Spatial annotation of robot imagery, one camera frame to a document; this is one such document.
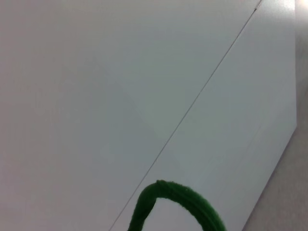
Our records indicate white canvas handbag green handles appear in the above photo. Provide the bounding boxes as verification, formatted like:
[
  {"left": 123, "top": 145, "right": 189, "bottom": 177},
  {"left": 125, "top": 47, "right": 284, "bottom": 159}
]
[{"left": 127, "top": 179, "right": 227, "bottom": 231}]

